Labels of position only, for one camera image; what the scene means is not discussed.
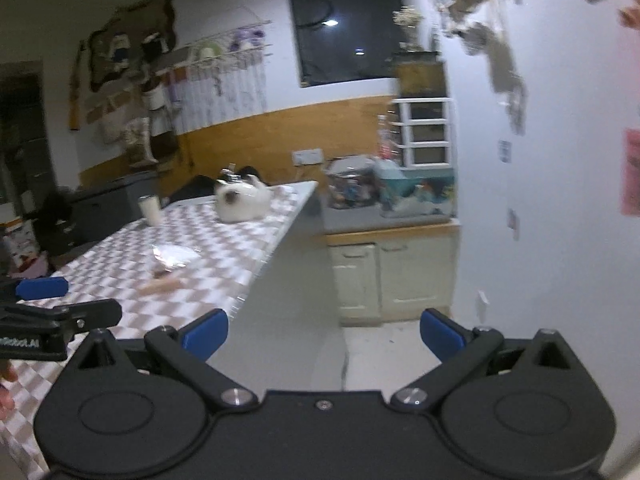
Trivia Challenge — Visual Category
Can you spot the clear plastic wrapper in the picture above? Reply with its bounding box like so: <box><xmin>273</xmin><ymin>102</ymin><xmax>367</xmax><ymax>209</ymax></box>
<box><xmin>152</xmin><ymin>244</ymin><xmax>201</xmax><ymax>275</ymax></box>

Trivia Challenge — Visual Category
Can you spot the checkered brown white tablecloth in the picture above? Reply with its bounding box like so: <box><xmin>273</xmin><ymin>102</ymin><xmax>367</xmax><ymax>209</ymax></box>
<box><xmin>0</xmin><ymin>181</ymin><xmax>312</xmax><ymax>480</ymax></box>

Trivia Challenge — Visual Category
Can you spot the dark grey storage bin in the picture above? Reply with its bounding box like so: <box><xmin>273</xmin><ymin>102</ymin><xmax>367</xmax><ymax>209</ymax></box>
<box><xmin>70</xmin><ymin>171</ymin><xmax>160</xmax><ymax>242</ymax></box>

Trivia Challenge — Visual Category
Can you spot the cream cabinet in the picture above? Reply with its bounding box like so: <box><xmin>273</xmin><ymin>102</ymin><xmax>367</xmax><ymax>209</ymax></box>
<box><xmin>326</xmin><ymin>220</ymin><xmax>460</xmax><ymax>326</ymax></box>

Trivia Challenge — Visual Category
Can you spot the white cup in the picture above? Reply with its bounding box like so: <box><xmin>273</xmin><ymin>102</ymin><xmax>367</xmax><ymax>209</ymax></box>
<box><xmin>138</xmin><ymin>195</ymin><xmax>163</xmax><ymax>226</ymax></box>

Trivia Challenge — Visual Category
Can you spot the white ceramic cat figurine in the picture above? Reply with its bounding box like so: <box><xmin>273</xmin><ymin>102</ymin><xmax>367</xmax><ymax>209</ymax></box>
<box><xmin>215</xmin><ymin>174</ymin><xmax>272</xmax><ymax>223</ymax></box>

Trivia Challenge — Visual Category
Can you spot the colourful illustrated box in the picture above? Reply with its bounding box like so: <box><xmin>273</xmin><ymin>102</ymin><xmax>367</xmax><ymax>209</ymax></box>
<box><xmin>374</xmin><ymin>159</ymin><xmax>457</xmax><ymax>218</ymax></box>

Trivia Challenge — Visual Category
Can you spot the clear box with toys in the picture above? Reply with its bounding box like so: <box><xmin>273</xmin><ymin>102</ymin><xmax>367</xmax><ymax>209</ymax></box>
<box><xmin>322</xmin><ymin>155</ymin><xmax>378</xmax><ymax>209</ymax></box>

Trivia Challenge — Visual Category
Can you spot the white drawer organizer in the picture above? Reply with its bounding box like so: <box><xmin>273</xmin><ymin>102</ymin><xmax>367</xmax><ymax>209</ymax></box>
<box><xmin>387</xmin><ymin>96</ymin><xmax>454</xmax><ymax>169</ymax></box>

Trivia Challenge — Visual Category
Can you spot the pink labelled bottle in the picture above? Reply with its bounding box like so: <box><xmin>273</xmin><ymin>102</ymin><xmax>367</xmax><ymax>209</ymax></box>
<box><xmin>378</xmin><ymin>114</ymin><xmax>393</xmax><ymax>159</ymax></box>

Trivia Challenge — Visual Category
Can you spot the glass fish tank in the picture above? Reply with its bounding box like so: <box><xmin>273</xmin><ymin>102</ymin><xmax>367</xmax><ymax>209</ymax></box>
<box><xmin>393</xmin><ymin>51</ymin><xmax>448</xmax><ymax>98</ymax></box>

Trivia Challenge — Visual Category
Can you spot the dried flower bouquet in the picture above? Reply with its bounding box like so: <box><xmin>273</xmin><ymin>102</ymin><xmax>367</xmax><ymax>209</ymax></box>
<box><xmin>393</xmin><ymin>6</ymin><xmax>424</xmax><ymax>52</ymax></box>

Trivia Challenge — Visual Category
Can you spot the dark window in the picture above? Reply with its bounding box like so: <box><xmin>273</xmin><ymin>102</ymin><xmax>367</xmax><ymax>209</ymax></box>
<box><xmin>290</xmin><ymin>0</ymin><xmax>404</xmax><ymax>87</ymax></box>

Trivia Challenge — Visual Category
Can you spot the white wall socket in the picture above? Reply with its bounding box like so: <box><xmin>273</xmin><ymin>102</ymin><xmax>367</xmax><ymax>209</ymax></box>
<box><xmin>292</xmin><ymin>148</ymin><xmax>324</xmax><ymax>167</ymax></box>

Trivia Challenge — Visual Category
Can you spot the pink wall poster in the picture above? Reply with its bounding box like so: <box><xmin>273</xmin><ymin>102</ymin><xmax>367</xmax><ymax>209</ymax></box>
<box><xmin>622</xmin><ymin>129</ymin><xmax>640</xmax><ymax>217</ymax></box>

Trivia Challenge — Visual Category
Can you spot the dark shaped wall rug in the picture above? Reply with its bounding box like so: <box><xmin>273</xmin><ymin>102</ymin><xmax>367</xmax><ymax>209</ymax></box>
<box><xmin>87</xmin><ymin>0</ymin><xmax>177</xmax><ymax>92</ymax></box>

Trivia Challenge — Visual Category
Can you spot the macrame wall hanging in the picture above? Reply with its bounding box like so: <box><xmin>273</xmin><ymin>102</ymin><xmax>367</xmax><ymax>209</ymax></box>
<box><xmin>158</xmin><ymin>22</ymin><xmax>270</xmax><ymax>134</ymax></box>

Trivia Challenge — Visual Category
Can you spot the photo collage wall decoration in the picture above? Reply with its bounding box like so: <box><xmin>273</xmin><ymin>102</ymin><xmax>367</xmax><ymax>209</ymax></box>
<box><xmin>432</xmin><ymin>0</ymin><xmax>527</xmax><ymax>136</ymax></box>

